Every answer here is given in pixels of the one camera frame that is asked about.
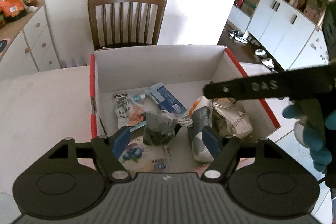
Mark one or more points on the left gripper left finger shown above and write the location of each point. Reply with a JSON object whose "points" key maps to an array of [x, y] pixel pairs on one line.
{"points": [[107, 151]]}

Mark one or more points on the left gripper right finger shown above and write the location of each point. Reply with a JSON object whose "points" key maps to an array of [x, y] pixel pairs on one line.
{"points": [[224, 151]]}

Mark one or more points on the blueberry bread packet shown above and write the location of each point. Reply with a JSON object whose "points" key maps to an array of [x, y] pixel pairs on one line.
{"points": [[140, 158]]}

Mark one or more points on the white chicken sausage pouch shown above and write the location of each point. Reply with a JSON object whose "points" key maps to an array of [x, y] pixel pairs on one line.
{"points": [[129, 109]]}

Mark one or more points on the white navy Health package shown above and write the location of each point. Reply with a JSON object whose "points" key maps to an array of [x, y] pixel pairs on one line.
{"points": [[201, 116]]}

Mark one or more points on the dark tea leaf bag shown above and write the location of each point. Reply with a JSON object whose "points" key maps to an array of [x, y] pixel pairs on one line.
{"points": [[160, 128]]}

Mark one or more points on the blue snack box packet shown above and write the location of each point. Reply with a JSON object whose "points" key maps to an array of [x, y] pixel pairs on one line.
{"points": [[165, 99]]}

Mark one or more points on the blue gloved hand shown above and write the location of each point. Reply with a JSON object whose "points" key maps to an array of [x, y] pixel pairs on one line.
{"points": [[308, 137]]}

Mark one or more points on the red cardboard box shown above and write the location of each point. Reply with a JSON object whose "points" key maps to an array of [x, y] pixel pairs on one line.
{"points": [[127, 83]]}

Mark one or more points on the far wooden chair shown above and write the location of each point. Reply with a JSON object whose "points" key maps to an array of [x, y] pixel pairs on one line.
{"points": [[125, 23]]}

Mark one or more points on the white drawer sideboard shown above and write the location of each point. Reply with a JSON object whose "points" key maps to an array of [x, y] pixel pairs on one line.
{"points": [[27, 46]]}

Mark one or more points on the white wall cabinet unit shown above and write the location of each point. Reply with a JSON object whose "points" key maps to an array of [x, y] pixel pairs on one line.
{"points": [[287, 34]]}

